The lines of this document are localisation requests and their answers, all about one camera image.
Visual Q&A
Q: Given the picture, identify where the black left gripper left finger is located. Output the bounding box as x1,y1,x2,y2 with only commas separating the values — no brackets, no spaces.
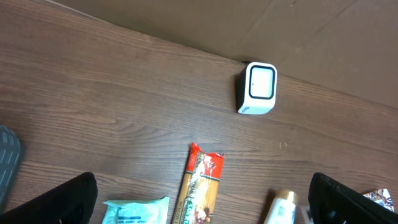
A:
1,172,98,224

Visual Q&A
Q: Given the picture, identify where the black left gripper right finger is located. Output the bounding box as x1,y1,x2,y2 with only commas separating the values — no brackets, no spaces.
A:
308,172,397,224

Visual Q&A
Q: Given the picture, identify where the white Pantene tube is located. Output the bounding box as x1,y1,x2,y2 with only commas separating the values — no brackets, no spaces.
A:
264,189,299,224

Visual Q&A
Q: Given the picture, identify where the brown white snack bag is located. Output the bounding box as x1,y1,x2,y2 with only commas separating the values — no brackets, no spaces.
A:
300,189,394,224

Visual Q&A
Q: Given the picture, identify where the teal wipes packet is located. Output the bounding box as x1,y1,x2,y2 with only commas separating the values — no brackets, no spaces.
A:
102,197,170,224

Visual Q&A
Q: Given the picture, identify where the red San Remo spaghetti pack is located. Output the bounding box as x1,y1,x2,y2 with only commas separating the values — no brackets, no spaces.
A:
172,142,224,224

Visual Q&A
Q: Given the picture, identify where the white barcode scanner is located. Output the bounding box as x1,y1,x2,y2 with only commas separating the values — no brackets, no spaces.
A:
236,62,278,115

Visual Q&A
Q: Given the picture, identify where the grey plastic mesh basket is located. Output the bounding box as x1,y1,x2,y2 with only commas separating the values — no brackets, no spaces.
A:
0,125,24,212

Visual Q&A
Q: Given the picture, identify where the brown cardboard backdrop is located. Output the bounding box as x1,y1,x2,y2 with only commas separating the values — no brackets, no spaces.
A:
59,0,397,107

